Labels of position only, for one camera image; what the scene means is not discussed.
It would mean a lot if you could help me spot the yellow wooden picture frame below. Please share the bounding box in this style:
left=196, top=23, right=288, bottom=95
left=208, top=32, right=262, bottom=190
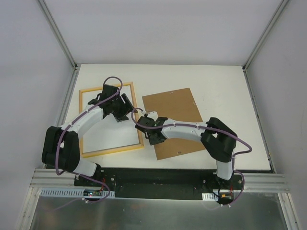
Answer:
left=79, top=81, right=145, bottom=159

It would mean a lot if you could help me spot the brown backing board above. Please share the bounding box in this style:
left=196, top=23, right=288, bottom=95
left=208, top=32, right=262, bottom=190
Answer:
left=142, top=88, right=205, bottom=160

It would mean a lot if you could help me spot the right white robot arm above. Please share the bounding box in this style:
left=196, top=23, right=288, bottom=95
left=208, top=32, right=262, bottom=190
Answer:
left=135, top=116, right=237, bottom=189

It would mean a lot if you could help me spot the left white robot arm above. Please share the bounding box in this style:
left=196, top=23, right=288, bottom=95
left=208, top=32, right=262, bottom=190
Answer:
left=42, top=84, right=134, bottom=186

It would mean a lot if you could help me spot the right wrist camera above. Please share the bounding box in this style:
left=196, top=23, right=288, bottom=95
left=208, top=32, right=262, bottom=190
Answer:
left=142, top=111, right=158, bottom=120

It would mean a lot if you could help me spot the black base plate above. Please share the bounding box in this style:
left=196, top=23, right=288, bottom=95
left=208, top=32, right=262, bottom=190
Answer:
left=74, top=168, right=243, bottom=200

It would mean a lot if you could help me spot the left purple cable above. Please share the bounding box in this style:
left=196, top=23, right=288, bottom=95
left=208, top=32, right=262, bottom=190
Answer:
left=52, top=76, right=124, bottom=211

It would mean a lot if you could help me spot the purple cable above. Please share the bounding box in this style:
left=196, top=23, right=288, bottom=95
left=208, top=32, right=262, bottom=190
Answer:
left=52, top=76, right=124, bottom=211
left=132, top=107, right=253, bottom=211

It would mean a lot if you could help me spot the right white cable duct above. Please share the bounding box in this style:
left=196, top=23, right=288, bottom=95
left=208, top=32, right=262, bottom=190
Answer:
left=201, top=193, right=219, bottom=202

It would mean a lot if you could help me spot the white cable duct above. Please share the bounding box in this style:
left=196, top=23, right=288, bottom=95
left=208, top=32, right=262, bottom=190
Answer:
left=201, top=193, right=219, bottom=202
left=40, top=188, right=115, bottom=199

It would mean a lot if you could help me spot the left white cable duct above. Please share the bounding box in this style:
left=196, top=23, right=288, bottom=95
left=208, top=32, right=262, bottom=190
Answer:
left=40, top=188, right=115, bottom=199

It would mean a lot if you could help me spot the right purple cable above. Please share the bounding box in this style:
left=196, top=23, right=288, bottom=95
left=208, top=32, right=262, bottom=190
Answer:
left=132, top=107, right=253, bottom=211

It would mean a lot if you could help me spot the aluminium front rail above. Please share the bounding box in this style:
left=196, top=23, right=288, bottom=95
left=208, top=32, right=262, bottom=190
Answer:
left=30, top=168, right=290, bottom=193

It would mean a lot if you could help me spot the left aluminium corner post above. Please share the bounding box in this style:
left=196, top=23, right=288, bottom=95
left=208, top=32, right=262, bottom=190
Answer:
left=36, top=0, right=78, bottom=69

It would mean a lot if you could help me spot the aluminium corner post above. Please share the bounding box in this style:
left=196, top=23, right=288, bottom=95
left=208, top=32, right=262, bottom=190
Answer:
left=242, top=0, right=291, bottom=72
left=36, top=0, right=78, bottom=69

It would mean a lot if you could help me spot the right aluminium corner post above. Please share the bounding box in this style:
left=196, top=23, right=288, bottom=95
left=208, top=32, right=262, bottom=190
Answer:
left=242, top=0, right=291, bottom=72

